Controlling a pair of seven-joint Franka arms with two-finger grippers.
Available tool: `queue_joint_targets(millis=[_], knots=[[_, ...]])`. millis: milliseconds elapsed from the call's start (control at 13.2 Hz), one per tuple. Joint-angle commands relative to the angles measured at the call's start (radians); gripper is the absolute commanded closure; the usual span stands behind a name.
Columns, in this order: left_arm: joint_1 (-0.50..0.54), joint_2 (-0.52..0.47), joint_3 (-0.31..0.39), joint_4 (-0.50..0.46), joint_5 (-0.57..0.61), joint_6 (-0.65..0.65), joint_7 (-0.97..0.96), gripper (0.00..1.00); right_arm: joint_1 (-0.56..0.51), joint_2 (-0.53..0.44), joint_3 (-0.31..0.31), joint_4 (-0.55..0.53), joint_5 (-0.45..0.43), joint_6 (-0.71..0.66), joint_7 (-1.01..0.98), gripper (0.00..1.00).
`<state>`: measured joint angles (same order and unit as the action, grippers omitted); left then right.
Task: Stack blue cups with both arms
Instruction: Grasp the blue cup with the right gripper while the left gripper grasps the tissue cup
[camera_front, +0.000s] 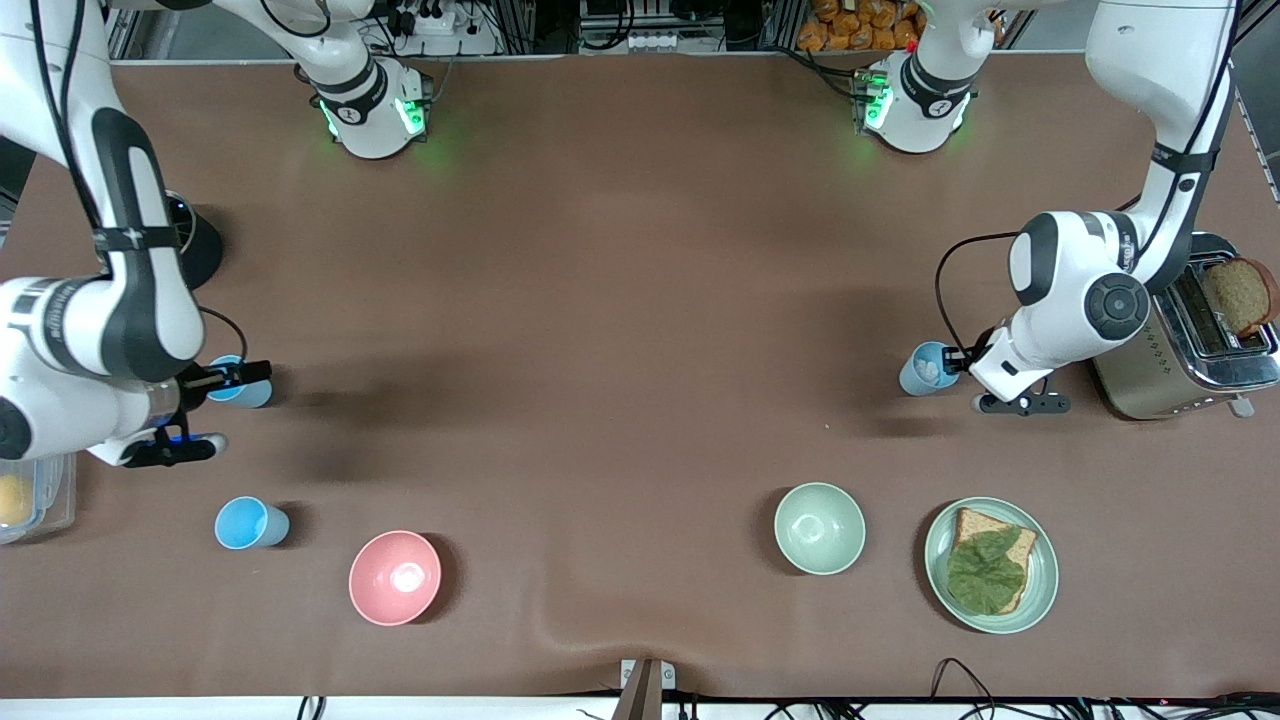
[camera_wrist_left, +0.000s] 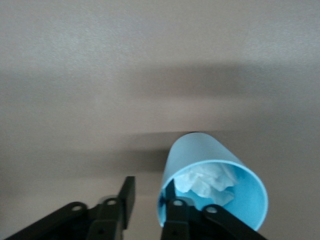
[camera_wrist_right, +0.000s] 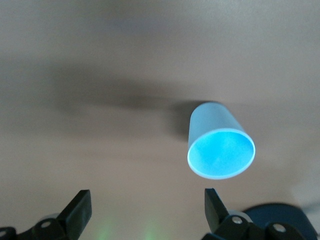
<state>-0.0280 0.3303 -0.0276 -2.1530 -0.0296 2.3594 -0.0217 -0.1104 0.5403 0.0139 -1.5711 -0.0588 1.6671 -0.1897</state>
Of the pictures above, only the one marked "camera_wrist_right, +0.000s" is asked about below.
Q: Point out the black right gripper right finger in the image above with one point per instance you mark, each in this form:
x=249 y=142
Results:
x=215 y=212

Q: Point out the light blue plastic cup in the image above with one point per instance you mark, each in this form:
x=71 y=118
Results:
x=220 y=152

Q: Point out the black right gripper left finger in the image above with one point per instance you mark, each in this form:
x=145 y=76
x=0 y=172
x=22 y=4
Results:
x=77 y=212

